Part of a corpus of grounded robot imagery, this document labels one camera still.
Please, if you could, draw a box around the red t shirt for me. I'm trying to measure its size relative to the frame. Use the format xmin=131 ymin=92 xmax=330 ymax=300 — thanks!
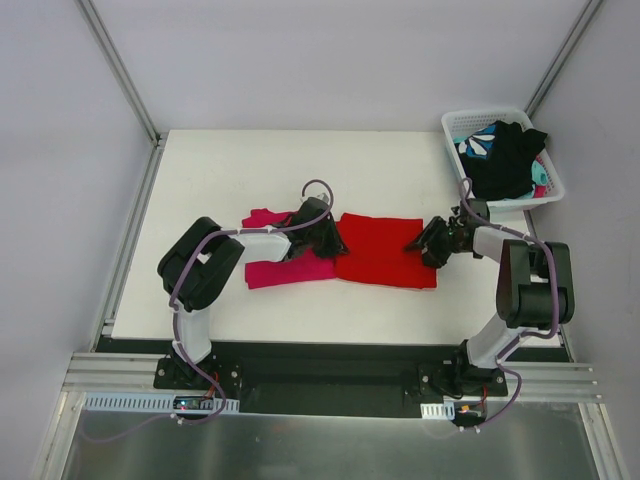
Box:
xmin=335 ymin=213 xmax=437 ymax=290

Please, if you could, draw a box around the left white cable duct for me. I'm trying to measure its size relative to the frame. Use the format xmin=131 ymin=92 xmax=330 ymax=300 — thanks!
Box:
xmin=84 ymin=392 xmax=240 ymax=416

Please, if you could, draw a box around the left aluminium frame post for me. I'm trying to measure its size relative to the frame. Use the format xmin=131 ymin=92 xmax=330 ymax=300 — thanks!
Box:
xmin=74 ymin=0 xmax=161 ymax=146

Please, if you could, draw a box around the aluminium rail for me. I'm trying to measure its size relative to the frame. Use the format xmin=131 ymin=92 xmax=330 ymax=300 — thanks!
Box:
xmin=63 ymin=352 xmax=162 ymax=391
xmin=505 ymin=362 xmax=605 ymax=403

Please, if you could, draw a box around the white cable duct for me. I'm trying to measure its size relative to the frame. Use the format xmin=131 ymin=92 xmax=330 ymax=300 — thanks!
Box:
xmin=420 ymin=402 xmax=455 ymax=421
xmin=84 ymin=392 xmax=240 ymax=416

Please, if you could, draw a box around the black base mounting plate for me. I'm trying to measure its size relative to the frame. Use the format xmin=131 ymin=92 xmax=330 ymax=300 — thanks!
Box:
xmin=97 ymin=338 xmax=568 ymax=418

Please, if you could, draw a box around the right aluminium frame post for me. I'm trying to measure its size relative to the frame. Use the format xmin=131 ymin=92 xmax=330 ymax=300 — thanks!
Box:
xmin=524 ymin=0 xmax=606 ymax=118

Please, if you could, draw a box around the right white cable duct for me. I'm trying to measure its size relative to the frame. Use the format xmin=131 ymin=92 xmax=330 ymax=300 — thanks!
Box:
xmin=420 ymin=402 xmax=455 ymax=421

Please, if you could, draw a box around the aluminium rail left side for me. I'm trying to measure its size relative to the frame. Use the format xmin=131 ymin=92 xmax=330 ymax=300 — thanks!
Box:
xmin=63 ymin=352 xmax=162 ymax=391

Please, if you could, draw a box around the magenta t shirt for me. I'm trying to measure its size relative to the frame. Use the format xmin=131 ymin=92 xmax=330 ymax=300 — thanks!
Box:
xmin=242 ymin=208 xmax=336 ymax=290

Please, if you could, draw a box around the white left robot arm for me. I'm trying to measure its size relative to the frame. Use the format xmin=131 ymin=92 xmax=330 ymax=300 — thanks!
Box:
xmin=157 ymin=197 xmax=349 ymax=389

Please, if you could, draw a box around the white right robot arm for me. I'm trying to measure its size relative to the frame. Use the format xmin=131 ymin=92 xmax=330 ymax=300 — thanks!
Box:
xmin=404 ymin=199 xmax=575 ymax=399

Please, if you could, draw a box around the white plastic laundry basket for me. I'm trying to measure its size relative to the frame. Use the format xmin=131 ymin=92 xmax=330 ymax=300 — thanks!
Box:
xmin=441 ymin=107 xmax=565 ymax=212

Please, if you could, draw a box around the aluminium rail right side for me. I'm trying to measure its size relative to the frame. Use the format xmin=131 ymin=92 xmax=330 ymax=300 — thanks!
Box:
xmin=505 ymin=362 xmax=605 ymax=403

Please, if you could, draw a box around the black t shirt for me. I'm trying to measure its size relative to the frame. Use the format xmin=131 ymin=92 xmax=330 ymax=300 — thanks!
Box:
xmin=459 ymin=119 xmax=550 ymax=202

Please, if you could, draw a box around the aluminium frame post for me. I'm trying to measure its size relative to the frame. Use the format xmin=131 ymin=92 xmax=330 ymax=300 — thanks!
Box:
xmin=74 ymin=0 xmax=161 ymax=146
xmin=524 ymin=0 xmax=606 ymax=118

